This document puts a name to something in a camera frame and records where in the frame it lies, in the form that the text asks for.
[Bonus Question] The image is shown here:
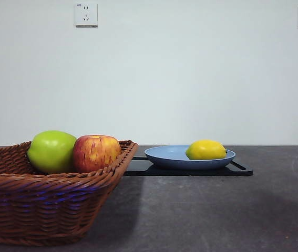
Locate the dark flat tray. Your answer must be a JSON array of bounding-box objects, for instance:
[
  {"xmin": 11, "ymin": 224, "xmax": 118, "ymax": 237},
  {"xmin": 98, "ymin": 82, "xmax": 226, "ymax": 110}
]
[{"xmin": 124, "ymin": 156, "xmax": 254, "ymax": 176}]

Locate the yellow lemon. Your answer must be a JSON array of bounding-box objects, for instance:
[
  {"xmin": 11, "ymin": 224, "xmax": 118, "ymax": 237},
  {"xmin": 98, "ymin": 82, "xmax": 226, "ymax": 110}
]
[{"xmin": 186, "ymin": 139, "xmax": 228, "ymax": 161}]

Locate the brown wicker basket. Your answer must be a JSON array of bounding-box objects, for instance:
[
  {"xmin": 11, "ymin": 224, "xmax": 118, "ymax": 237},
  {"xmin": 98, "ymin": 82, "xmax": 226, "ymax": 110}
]
[{"xmin": 0, "ymin": 140, "xmax": 139, "ymax": 247}]

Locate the blue plate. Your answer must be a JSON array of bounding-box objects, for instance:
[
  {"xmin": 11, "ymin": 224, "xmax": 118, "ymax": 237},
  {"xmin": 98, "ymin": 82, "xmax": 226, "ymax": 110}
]
[{"xmin": 144, "ymin": 145, "xmax": 237, "ymax": 170}]

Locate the white wall socket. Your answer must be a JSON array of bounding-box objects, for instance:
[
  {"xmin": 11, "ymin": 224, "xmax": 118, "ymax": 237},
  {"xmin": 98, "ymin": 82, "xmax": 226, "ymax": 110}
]
[{"xmin": 74, "ymin": 2, "xmax": 99, "ymax": 28}]

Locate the red apple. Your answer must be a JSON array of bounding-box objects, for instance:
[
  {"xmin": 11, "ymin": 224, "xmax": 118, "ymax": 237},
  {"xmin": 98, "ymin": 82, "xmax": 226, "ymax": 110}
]
[{"xmin": 72, "ymin": 135, "xmax": 121, "ymax": 173}]

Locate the green apple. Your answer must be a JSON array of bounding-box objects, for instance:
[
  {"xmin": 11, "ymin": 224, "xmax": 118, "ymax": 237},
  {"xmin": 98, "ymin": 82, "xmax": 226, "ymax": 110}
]
[{"xmin": 27, "ymin": 130, "xmax": 77, "ymax": 174}]

